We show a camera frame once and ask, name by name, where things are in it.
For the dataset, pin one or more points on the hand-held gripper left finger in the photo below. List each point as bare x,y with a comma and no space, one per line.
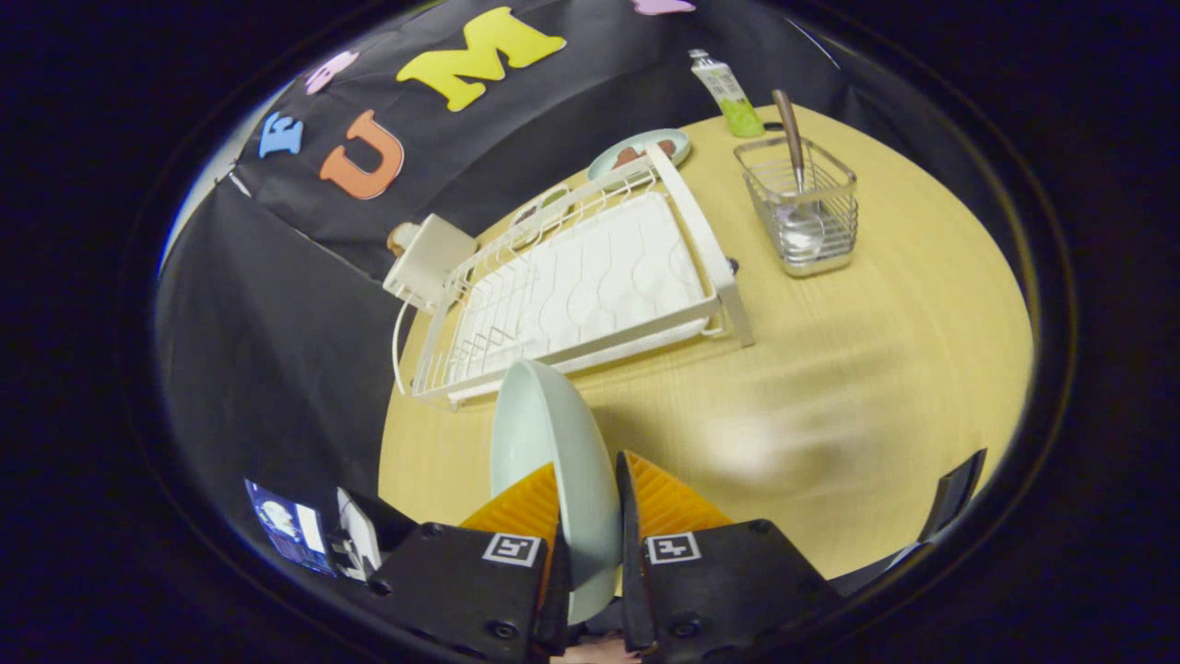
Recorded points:
461,590

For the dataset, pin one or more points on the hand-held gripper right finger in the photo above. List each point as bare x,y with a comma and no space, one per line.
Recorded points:
719,590

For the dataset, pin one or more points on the pale green plate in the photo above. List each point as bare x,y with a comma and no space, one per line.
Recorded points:
544,424

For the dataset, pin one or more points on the white sectioned condiment dish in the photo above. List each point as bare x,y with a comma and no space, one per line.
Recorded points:
544,203

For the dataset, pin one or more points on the green plate with rim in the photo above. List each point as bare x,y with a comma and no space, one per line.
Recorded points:
604,166

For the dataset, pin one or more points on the white flat device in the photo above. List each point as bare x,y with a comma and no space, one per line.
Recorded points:
359,535

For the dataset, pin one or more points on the blue lit screen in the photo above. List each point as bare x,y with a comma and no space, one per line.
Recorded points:
281,526

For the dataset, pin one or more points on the cream white toaster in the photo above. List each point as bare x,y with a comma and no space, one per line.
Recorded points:
429,263

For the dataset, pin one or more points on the brown bread slice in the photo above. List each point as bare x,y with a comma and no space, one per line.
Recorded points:
401,238

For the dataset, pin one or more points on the brown meat patty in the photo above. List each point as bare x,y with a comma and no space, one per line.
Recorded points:
664,147
627,155

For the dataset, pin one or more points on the green label drink bottle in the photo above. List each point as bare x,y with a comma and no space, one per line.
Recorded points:
733,97

